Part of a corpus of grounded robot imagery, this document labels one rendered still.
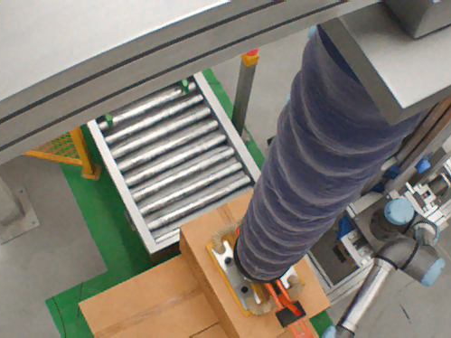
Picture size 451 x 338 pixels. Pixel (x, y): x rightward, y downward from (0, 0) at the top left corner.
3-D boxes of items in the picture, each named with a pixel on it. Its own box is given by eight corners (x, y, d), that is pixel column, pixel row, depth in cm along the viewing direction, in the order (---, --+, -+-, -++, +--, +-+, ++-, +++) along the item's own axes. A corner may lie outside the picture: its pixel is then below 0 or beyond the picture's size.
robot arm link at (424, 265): (415, 206, 239) (417, 247, 188) (441, 224, 237) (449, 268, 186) (399, 229, 243) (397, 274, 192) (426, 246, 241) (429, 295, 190)
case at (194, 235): (179, 248, 279) (178, 226, 242) (251, 211, 288) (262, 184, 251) (239, 356, 262) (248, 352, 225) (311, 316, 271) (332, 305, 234)
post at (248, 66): (228, 134, 377) (240, 50, 284) (237, 129, 379) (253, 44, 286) (232, 143, 375) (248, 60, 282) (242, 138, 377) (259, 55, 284)
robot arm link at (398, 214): (386, 200, 245) (396, 190, 233) (410, 216, 243) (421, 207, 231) (373, 222, 241) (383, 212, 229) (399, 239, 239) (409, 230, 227)
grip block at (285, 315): (273, 312, 222) (276, 310, 216) (295, 300, 224) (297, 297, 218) (283, 330, 219) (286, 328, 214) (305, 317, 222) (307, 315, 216)
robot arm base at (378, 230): (387, 202, 256) (394, 195, 246) (405, 229, 251) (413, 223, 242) (362, 220, 252) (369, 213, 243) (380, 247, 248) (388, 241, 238)
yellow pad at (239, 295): (204, 246, 240) (205, 243, 235) (226, 236, 242) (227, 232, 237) (244, 317, 230) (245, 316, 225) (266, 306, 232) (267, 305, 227)
